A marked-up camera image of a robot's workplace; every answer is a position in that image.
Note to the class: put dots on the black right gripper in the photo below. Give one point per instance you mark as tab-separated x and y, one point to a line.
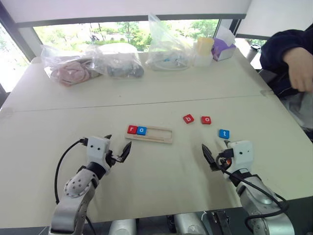
223	165

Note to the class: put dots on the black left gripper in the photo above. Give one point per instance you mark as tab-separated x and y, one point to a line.
111	159

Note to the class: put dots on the blue letter tile t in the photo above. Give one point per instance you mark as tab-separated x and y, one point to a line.
224	133

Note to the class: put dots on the red letter tile r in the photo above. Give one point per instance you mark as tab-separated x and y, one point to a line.
132	129

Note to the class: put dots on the blue letter tile o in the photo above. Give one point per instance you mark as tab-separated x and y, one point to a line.
141	130

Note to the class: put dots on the red letter tile o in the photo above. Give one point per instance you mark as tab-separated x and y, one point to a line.
207	120

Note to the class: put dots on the red letter tile b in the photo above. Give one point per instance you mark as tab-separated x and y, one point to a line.
188	119

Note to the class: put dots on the wooden letter tray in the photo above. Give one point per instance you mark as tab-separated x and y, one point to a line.
159	137

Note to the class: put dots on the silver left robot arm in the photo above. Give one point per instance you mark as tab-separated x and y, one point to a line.
73	193

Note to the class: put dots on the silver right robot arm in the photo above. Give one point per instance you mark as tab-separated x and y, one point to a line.
259	203

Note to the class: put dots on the silver rounded robot body part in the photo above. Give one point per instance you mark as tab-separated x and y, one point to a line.
189	224
122	227

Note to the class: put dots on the person's bare hand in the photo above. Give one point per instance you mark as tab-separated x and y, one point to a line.
302	71

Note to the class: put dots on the clear tape piece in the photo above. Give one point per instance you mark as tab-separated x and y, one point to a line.
266	92

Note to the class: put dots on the plastic bag with grey items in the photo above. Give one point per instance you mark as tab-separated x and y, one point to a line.
122	66

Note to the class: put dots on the plastic bag with pink cloth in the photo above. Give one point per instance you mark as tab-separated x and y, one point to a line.
71	69

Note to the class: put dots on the purple tissue box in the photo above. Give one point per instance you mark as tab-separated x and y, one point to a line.
223	50

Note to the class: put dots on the black and silver tumbler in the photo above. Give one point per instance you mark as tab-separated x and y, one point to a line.
253	52

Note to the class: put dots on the yellow plastic cup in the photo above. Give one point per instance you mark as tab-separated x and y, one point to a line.
205	45

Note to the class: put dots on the tall clear plastic bag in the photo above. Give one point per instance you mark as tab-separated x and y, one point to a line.
166	51

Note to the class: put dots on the person in dark navy top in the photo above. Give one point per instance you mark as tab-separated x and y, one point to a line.
276	44

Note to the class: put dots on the wide white roller blind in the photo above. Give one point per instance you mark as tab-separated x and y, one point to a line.
122	9

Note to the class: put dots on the narrow white roller blind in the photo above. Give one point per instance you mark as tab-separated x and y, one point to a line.
276	17

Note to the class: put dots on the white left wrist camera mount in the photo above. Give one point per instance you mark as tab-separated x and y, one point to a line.
97	149

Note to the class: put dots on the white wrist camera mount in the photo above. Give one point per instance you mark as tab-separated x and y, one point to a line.
243	153
97	149

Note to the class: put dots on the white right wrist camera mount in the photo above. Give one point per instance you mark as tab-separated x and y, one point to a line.
243	153

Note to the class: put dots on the black bracket under table edge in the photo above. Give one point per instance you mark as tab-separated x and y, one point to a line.
221	221

